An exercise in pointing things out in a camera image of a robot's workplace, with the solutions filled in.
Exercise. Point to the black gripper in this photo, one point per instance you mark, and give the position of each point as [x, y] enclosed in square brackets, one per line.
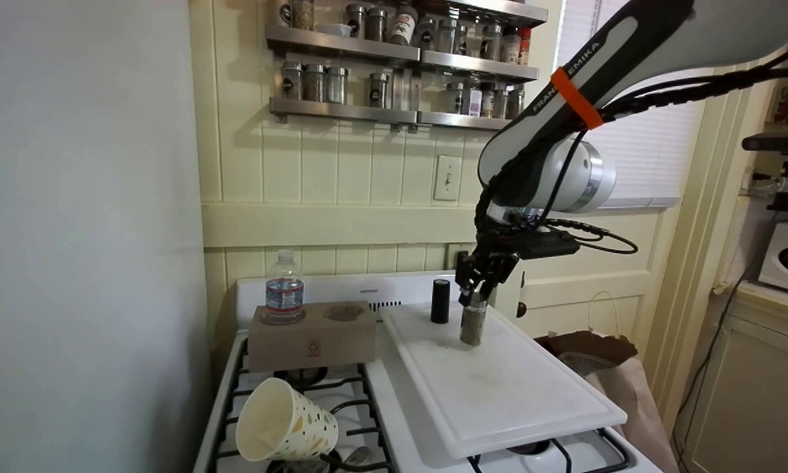
[492, 251]

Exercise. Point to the glass salt cellar silver lid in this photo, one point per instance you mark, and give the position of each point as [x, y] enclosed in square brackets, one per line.
[475, 329]

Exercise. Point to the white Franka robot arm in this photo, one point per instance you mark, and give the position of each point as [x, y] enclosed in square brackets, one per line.
[639, 52]

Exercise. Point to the black cylindrical shaker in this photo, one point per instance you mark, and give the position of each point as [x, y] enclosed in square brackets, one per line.
[441, 302]

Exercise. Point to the white plastic cutting board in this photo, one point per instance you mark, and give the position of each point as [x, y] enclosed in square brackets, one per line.
[500, 385]

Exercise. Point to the cream panel door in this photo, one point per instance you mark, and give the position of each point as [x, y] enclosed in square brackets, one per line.
[586, 290]

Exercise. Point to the white gas stove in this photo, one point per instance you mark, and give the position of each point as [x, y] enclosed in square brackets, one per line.
[324, 287]

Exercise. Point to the black stove burner grate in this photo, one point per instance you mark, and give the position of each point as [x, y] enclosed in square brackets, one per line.
[359, 408]

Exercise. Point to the brown paper bag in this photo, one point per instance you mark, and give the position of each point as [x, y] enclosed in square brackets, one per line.
[621, 385]

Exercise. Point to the brown cardboard cup carrier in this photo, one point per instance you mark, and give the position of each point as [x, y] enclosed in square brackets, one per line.
[311, 341]

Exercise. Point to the glass spice jar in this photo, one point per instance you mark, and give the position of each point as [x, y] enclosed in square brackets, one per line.
[375, 23]
[315, 85]
[291, 82]
[338, 85]
[379, 89]
[496, 101]
[515, 103]
[355, 21]

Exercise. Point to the clear plastic water bottle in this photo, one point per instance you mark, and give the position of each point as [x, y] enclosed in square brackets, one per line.
[286, 293]

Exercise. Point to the spice jar with pale label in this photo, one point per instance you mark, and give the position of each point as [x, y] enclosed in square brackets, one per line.
[475, 98]

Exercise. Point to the white cutting board mat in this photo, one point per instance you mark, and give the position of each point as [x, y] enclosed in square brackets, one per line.
[621, 449]

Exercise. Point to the white window blind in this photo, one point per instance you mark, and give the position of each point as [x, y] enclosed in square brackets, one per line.
[648, 157]

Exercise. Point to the dark bottle with label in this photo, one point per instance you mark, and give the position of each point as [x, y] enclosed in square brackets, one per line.
[404, 26]

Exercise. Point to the cream side cabinet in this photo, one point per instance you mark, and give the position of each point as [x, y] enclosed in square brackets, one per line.
[753, 395]

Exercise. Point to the white refrigerator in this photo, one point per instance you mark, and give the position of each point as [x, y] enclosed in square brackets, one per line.
[81, 238]

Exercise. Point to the wall outlet with black plug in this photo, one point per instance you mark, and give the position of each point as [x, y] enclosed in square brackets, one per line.
[455, 256]

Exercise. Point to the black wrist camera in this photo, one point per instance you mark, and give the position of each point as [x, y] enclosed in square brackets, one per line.
[547, 241]

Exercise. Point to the cream wall light switch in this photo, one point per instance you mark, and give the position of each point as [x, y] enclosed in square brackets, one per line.
[449, 177]

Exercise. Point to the steel wall spice rack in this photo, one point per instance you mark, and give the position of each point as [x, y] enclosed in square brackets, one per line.
[343, 111]

